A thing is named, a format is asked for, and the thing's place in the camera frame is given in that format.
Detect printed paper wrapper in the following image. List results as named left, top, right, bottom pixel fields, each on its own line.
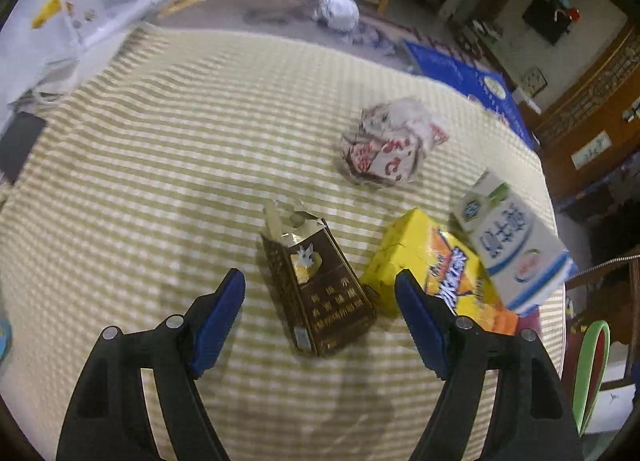
left=340, top=97, right=449, bottom=187

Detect yellow tea carton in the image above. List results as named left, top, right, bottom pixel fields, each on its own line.
left=360, top=208, right=521, bottom=337

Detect yellow checked tablecloth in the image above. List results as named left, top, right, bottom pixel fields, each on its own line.
left=0, top=24, right=568, bottom=461

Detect brown cigarette box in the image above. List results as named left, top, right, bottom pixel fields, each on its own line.
left=260, top=200, right=379, bottom=358

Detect crumpled white paper ball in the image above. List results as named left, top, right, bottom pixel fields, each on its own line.
left=311, top=0, right=361, bottom=33

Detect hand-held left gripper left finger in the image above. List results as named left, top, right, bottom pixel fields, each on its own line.
left=56, top=268, right=247, bottom=461

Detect carved wooden partition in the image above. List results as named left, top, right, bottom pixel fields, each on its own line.
left=532, top=16, right=640, bottom=202

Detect white blue milk carton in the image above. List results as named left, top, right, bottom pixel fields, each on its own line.
left=451, top=168, right=576, bottom=318

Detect black flat case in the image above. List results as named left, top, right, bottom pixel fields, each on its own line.
left=0, top=111, right=48, bottom=187

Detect short painted wall scroll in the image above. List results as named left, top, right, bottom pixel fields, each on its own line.
left=570, top=130, right=613, bottom=170

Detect yellow label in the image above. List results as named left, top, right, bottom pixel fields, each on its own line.
left=31, top=0, right=63, bottom=30

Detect red bin with green rim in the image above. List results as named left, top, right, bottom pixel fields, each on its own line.
left=570, top=320, right=612, bottom=437

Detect standing picture frame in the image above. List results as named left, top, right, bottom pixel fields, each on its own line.
left=520, top=68, right=547, bottom=96

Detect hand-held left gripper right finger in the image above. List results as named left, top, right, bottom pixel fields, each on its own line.
left=394, top=268, right=585, bottom=461

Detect grey crumpled paper scraps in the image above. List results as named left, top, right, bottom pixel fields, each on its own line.
left=347, top=22, right=401, bottom=59

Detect blue poster board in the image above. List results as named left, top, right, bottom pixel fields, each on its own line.
left=402, top=38, right=542, bottom=151

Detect black wall television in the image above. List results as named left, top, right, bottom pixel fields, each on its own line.
left=521, top=0, right=575, bottom=46

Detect white spiral cord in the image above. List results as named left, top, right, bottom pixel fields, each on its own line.
left=574, top=252, right=640, bottom=276

